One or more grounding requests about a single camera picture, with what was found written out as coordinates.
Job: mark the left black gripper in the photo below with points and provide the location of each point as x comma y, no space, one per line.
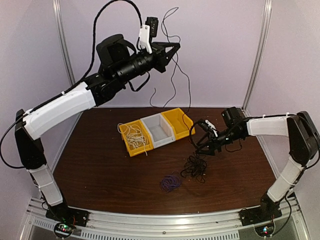
162,57

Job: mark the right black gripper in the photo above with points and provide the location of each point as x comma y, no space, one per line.
212,143

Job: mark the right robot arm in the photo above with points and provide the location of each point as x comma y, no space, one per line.
303,137

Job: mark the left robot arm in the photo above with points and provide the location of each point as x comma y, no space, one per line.
119,64

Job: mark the right yellow plastic bin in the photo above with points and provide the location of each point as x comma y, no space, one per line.
179,121

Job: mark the yellow plastic bin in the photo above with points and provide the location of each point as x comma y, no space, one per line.
179,121
136,138

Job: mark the white plastic bin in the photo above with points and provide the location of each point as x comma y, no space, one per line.
159,129

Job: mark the left yellow plastic bin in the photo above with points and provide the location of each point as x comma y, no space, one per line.
136,138

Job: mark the right round controller board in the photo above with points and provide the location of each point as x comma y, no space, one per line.
265,230

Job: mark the round controller board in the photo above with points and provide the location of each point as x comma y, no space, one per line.
63,230
265,230

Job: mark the left round controller board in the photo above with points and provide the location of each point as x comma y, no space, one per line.
63,230

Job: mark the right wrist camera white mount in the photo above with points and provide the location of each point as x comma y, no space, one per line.
207,126

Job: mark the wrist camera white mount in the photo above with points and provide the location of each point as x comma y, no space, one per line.
147,32
207,126

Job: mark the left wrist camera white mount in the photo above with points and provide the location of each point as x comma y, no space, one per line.
147,32

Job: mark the right aluminium frame post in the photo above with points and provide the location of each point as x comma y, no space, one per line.
262,40

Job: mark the aluminium frame post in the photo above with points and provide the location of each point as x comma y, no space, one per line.
62,41
262,40

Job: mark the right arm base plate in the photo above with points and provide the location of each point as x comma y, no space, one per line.
255,215

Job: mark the front aluminium rail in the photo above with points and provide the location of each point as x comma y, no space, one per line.
103,225

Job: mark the left aluminium frame post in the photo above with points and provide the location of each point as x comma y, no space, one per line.
62,41

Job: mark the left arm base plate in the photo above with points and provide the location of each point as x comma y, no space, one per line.
69,215

